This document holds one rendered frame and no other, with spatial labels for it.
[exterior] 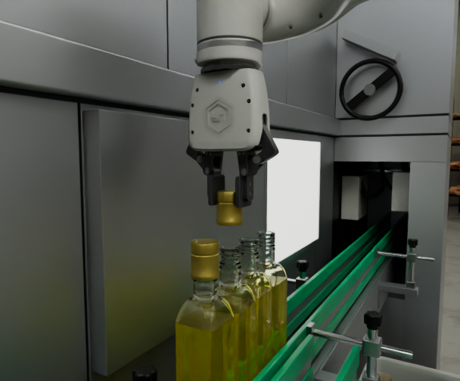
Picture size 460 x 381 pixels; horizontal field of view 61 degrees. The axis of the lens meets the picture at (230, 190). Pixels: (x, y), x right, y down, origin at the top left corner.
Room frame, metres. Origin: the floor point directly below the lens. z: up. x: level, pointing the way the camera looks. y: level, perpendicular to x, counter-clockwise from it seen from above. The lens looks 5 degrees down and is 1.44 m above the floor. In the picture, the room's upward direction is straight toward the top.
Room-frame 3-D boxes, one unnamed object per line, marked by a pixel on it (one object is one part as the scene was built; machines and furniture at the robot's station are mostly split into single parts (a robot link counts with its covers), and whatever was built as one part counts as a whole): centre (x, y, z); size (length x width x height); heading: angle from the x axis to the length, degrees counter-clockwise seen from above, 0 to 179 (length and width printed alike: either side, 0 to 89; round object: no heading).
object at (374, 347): (0.62, -0.21, 1.12); 0.17 x 0.03 x 0.12; 60
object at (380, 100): (1.40, -0.50, 1.66); 0.21 x 0.05 x 0.21; 60
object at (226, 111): (0.51, 0.00, 1.50); 0.10 x 0.07 x 0.11; 59
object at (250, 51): (0.51, 0.00, 1.56); 0.09 x 0.08 x 0.03; 59
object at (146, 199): (0.87, -0.06, 1.32); 0.90 x 0.03 x 0.34; 150
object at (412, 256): (1.17, -0.53, 1.07); 0.17 x 0.05 x 0.23; 60
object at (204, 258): (0.46, 0.03, 1.31); 0.04 x 0.04 x 0.04
